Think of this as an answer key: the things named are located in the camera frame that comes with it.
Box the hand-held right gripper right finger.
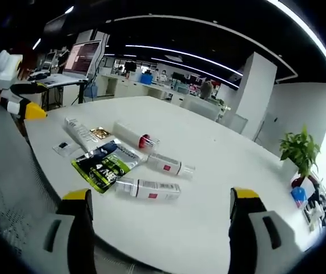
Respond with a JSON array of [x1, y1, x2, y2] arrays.
[[227, 187, 312, 274]]

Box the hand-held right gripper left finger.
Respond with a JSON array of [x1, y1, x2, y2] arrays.
[[19, 188, 97, 274]]

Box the small clear packet black item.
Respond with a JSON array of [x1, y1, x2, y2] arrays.
[[51, 139, 79, 158]]

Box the white skincare tube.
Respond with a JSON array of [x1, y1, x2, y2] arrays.
[[63, 116, 100, 152]]

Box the green black skincare sachet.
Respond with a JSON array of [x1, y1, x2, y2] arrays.
[[71, 152, 132, 195]]

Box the clear skincare bottle white label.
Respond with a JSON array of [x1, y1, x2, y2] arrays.
[[146, 152, 196, 180], [114, 177, 182, 202]]

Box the silver blue skincare sachet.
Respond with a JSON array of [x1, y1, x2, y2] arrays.
[[87, 138, 149, 172]]

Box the white skincare bottle red collar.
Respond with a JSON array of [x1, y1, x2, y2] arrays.
[[112, 121, 161, 151]]

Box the blue storage bin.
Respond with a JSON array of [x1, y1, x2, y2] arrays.
[[139, 72, 155, 85]]

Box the standing desk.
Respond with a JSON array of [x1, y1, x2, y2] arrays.
[[27, 72, 90, 112]]

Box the blue packet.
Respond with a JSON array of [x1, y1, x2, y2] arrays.
[[290, 186, 308, 209]]

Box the cluttered white items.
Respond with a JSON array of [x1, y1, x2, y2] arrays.
[[302, 182, 326, 232]]

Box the computer monitor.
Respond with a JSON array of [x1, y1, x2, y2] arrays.
[[62, 40, 103, 78]]

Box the potted green plant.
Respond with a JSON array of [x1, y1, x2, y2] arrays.
[[278, 124, 321, 189]]

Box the white pillar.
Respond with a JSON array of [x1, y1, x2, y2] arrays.
[[234, 51, 278, 140]]

